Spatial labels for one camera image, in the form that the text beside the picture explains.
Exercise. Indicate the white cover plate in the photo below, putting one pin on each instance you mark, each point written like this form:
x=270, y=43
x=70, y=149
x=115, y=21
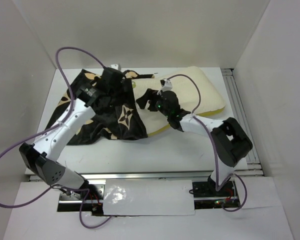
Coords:
x=148, y=198

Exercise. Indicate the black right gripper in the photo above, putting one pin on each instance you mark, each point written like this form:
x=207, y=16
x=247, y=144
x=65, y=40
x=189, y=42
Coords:
x=151, y=95

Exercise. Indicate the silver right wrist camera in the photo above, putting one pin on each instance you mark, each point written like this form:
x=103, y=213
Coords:
x=166, y=85

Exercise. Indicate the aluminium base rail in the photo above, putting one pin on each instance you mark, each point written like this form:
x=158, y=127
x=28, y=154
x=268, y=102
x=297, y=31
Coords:
x=158, y=175

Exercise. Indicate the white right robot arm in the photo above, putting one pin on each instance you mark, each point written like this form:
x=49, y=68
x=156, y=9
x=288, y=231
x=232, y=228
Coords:
x=230, y=143

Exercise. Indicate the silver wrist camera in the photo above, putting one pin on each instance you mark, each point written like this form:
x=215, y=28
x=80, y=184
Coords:
x=115, y=66
x=166, y=85

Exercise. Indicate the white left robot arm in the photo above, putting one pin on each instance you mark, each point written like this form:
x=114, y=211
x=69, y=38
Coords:
x=41, y=157

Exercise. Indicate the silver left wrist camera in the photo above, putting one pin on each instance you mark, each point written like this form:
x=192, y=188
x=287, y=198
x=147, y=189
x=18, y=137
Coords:
x=115, y=66

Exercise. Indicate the cream pillow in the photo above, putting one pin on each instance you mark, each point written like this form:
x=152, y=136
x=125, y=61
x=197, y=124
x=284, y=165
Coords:
x=207, y=79

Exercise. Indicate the black floral pillowcase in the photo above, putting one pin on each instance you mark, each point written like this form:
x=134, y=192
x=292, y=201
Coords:
x=121, y=122

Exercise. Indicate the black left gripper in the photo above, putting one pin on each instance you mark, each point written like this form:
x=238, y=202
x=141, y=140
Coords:
x=124, y=95

